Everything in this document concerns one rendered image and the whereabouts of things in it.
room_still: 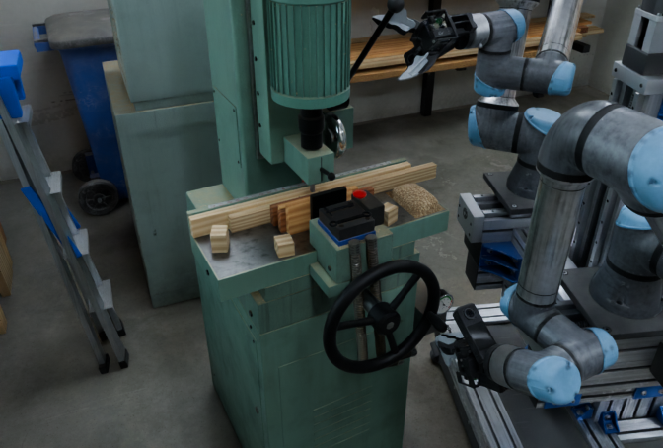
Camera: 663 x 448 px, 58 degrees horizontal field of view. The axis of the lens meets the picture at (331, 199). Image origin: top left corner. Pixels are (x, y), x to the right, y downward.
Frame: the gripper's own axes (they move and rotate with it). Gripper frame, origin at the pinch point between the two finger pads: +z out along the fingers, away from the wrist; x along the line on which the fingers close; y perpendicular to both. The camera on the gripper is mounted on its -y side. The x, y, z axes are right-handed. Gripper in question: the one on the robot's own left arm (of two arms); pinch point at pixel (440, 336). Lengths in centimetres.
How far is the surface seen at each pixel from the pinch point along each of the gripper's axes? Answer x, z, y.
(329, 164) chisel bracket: -8.7, 16.3, -41.8
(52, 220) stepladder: -70, 96, -45
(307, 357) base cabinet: -21.1, 29.1, 3.4
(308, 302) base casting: -20.3, 20.6, -11.6
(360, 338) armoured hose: -13.2, 12.2, -1.7
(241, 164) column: -22, 42, -47
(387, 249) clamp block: -5.4, 4.3, -20.9
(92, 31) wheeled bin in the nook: -35, 179, -126
